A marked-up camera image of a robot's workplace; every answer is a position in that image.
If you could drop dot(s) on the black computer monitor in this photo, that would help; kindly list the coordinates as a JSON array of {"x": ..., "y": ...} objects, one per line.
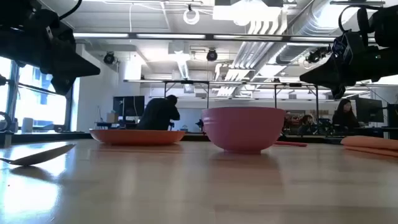
[
  {"x": 369, "y": 109},
  {"x": 392, "y": 115},
  {"x": 129, "y": 106}
]

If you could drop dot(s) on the long ceiling light strip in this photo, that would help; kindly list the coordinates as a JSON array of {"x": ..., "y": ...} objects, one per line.
[{"x": 171, "y": 36}]

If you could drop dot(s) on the large window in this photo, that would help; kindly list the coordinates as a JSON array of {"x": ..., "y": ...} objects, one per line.
[{"x": 40, "y": 102}]

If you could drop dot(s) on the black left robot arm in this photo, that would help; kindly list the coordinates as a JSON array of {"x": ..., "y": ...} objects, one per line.
[{"x": 21, "y": 12}]

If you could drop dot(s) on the metal spoon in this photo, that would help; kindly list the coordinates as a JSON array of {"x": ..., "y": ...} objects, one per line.
[{"x": 37, "y": 157}]

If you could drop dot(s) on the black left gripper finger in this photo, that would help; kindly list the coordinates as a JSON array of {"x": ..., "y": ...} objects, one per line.
[
  {"x": 77, "y": 68},
  {"x": 62, "y": 85}
]

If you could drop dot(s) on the person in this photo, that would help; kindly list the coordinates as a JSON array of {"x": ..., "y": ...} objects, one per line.
[
  {"x": 344, "y": 116},
  {"x": 158, "y": 113},
  {"x": 307, "y": 119}
]

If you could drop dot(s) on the white cylindrical container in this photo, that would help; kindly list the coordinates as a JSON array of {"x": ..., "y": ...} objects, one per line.
[{"x": 27, "y": 125}]

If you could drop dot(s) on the black metal rig frame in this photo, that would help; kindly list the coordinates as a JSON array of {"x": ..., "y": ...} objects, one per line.
[
  {"x": 295, "y": 84},
  {"x": 186, "y": 82}
]

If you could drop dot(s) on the grey metal post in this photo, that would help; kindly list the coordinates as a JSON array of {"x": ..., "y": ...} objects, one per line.
[{"x": 7, "y": 139}]

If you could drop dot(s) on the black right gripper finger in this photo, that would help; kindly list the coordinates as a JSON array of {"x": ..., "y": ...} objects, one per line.
[
  {"x": 339, "y": 92},
  {"x": 326, "y": 76}
]

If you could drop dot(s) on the folded orange cloth napkin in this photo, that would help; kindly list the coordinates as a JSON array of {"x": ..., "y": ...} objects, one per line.
[{"x": 370, "y": 144}]

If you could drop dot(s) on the black table edge rail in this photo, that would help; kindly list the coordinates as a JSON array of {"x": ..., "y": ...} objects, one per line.
[{"x": 46, "y": 137}]

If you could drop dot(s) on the silver ventilation duct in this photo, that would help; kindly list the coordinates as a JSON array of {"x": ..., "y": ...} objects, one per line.
[{"x": 304, "y": 28}]

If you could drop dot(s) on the orange plastic plate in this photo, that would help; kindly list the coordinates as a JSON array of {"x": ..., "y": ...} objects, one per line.
[{"x": 136, "y": 137}]

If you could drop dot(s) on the cardboard box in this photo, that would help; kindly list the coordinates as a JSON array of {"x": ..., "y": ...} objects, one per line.
[{"x": 112, "y": 117}]

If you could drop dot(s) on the black ceiling spotlight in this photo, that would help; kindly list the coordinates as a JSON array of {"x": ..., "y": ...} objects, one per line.
[
  {"x": 109, "y": 58},
  {"x": 212, "y": 55},
  {"x": 317, "y": 55}
]

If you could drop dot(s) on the pink plastic bowl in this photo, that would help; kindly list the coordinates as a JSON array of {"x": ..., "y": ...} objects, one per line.
[{"x": 242, "y": 130}]

